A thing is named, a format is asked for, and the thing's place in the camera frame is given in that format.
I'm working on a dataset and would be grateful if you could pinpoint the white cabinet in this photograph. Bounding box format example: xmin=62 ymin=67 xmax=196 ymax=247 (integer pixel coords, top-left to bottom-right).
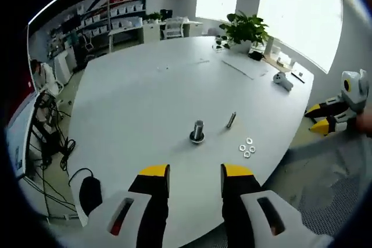
xmin=143 ymin=23 xmax=163 ymax=43

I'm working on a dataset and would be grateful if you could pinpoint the person's right hand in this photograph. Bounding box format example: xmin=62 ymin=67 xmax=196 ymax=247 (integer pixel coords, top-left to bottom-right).
xmin=355 ymin=110 xmax=372 ymax=139

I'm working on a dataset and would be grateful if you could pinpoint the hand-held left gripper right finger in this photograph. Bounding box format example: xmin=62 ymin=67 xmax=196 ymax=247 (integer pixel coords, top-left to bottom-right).
xmin=220 ymin=163 xmax=334 ymax=248

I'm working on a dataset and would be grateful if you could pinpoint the shelf with white bins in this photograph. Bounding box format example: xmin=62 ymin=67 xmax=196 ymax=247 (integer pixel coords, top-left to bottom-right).
xmin=43 ymin=0 xmax=146 ymax=54

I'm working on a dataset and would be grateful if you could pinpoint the black monitor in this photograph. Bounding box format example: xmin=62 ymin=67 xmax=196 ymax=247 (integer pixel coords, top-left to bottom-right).
xmin=62 ymin=15 xmax=81 ymax=33

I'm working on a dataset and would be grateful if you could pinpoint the small threaded stud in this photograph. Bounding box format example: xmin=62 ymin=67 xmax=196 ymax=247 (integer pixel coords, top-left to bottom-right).
xmin=226 ymin=111 xmax=237 ymax=129

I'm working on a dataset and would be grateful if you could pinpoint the wooden tray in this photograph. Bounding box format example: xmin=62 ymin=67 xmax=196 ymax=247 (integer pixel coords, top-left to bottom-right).
xmin=263 ymin=53 xmax=306 ymax=84

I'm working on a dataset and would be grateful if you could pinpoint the green potted plant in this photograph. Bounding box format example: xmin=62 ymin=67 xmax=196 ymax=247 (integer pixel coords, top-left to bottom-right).
xmin=219 ymin=10 xmax=270 ymax=55

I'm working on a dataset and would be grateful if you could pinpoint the bundle of black cables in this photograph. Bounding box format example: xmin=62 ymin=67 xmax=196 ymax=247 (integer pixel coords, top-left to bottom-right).
xmin=28 ymin=96 xmax=77 ymax=204

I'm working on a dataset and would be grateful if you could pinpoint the white slatted chair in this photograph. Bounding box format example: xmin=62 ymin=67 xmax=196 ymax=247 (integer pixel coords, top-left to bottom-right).
xmin=162 ymin=17 xmax=184 ymax=40

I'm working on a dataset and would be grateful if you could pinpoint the black computer mouse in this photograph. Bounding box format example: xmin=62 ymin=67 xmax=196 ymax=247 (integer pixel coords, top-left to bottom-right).
xmin=78 ymin=176 xmax=103 ymax=217

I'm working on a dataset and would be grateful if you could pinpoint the large threaded stud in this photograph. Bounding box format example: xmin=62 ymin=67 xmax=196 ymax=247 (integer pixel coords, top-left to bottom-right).
xmin=189 ymin=119 xmax=207 ymax=145

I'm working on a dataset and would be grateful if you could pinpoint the small leafy plant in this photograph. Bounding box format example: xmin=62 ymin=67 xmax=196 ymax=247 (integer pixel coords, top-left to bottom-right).
xmin=146 ymin=12 xmax=163 ymax=24

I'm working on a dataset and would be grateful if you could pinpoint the white paper sheet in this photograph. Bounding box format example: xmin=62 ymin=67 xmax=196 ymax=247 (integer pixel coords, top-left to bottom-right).
xmin=221 ymin=54 xmax=271 ymax=80

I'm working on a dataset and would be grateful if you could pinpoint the grey mesh office chair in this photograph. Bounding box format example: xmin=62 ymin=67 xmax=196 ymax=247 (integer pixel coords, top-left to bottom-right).
xmin=286 ymin=134 xmax=372 ymax=248

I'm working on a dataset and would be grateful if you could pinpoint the small black device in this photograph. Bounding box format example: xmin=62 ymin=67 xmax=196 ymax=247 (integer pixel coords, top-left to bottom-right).
xmin=248 ymin=51 xmax=265 ymax=62

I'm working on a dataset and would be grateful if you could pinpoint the white desk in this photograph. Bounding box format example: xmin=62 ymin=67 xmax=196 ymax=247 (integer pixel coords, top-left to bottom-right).
xmin=108 ymin=24 xmax=145 ymax=53

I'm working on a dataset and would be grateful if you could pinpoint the laptop with red screen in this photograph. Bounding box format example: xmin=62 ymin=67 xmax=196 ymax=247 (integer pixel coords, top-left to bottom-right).
xmin=5 ymin=96 xmax=39 ymax=179

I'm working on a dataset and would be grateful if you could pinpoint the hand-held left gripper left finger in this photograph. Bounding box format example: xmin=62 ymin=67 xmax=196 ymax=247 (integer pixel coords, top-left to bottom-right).
xmin=87 ymin=163 xmax=171 ymax=248

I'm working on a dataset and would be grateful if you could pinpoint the window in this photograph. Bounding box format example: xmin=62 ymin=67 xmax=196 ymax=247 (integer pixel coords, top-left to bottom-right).
xmin=195 ymin=0 xmax=343 ymax=74

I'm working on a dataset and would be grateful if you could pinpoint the black mouse cable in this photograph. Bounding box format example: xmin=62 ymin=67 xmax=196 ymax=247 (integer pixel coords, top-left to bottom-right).
xmin=67 ymin=167 xmax=94 ymax=185

